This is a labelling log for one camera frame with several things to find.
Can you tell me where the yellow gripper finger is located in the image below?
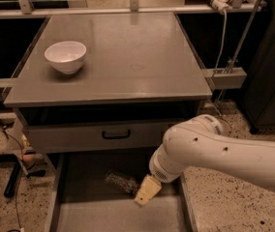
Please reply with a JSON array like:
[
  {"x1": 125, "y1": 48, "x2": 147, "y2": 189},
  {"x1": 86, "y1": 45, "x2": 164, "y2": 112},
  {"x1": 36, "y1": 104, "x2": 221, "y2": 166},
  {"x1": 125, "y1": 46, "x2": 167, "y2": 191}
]
[{"x1": 135, "y1": 175, "x2": 162, "y2": 206}]

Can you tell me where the clear plastic bottle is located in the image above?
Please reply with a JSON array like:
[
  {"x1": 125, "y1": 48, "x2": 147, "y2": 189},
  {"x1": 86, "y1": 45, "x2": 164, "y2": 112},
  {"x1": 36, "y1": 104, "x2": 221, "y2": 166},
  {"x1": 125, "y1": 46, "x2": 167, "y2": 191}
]
[{"x1": 106, "y1": 170, "x2": 140, "y2": 195}]

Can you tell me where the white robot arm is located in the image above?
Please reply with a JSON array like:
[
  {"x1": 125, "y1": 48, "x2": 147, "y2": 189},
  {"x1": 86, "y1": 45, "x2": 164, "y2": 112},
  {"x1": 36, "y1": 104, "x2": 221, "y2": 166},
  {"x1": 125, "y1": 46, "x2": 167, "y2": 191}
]
[{"x1": 135, "y1": 114, "x2": 275, "y2": 206}]

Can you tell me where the open grey middle drawer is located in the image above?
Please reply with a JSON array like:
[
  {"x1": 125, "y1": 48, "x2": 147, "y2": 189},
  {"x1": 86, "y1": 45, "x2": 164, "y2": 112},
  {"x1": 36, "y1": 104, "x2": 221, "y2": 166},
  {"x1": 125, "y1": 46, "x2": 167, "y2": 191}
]
[{"x1": 44, "y1": 148, "x2": 198, "y2": 232}]

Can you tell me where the grey drawer cabinet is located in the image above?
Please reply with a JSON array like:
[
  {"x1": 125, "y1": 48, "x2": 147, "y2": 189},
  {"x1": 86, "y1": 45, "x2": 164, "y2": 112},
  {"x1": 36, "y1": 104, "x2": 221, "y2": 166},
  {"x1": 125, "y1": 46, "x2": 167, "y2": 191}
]
[{"x1": 3, "y1": 12, "x2": 214, "y2": 232}]

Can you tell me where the closed grey top drawer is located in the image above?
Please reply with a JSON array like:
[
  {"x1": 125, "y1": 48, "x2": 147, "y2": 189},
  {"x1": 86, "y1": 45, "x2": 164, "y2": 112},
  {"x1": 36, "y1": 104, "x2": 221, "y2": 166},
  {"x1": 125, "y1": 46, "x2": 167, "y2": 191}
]
[{"x1": 23, "y1": 120, "x2": 181, "y2": 154}]

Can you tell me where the black cylindrical leg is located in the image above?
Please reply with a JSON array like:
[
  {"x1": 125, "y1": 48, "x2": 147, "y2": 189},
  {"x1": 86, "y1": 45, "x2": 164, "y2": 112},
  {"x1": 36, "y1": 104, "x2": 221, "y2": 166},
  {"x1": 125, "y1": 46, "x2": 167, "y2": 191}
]
[{"x1": 4, "y1": 162, "x2": 21, "y2": 198}]

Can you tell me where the diagonal metal rod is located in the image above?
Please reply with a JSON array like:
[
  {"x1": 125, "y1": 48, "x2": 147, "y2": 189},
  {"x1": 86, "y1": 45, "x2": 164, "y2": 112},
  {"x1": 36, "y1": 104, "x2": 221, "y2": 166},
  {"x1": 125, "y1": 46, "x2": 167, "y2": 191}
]
[{"x1": 224, "y1": 0, "x2": 261, "y2": 73}]

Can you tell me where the white ceramic bowl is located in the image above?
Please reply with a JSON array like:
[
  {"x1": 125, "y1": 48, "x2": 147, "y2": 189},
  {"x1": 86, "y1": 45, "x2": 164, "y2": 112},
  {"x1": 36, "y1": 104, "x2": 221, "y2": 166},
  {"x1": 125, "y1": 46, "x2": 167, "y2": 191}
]
[{"x1": 45, "y1": 41, "x2": 87, "y2": 74}]

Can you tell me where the black drawer handle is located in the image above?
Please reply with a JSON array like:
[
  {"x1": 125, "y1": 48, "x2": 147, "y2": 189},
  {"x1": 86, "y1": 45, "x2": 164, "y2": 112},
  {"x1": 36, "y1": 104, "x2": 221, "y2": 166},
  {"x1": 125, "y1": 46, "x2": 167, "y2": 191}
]
[{"x1": 102, "y1": 130, "x2": 131, "y2": 140}]

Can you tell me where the grey metal side bracket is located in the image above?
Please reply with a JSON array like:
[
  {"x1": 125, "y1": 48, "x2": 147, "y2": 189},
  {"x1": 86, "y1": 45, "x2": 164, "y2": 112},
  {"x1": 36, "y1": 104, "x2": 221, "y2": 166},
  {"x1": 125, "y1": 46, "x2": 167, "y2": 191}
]
[{"x1": 202, "y1": 68, "x2": 247, "y2": 90}]

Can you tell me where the black floor cable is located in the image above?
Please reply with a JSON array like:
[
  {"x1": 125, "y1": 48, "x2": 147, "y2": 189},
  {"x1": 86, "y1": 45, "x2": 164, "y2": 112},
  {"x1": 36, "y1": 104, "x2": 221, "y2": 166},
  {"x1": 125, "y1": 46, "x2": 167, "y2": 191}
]
[{"x1": 0, "y1": 109, "x2": 26, "y2": 232}]

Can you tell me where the grey metal left bracket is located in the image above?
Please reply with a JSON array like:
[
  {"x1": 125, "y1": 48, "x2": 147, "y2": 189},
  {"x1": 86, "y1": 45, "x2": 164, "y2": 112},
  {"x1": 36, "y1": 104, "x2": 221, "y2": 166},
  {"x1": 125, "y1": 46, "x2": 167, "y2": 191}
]
[{"x1": 0, "y1": 78, "x2": 15, "y2": 92}]

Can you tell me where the white power cable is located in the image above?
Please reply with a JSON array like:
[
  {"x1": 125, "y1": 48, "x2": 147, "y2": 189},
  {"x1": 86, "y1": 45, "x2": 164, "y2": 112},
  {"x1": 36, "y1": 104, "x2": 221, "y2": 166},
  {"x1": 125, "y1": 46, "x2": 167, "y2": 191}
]
[{"x1": 208, "y1": 9, "x2": 234, "y2": 128}]

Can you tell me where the grey back rail frame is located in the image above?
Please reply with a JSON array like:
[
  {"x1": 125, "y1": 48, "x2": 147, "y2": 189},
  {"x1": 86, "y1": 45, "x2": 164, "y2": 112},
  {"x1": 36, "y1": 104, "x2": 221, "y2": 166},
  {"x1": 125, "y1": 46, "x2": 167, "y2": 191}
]
[{"x1": 0, "y1": 0, "x2": 267, "y2": 20}]

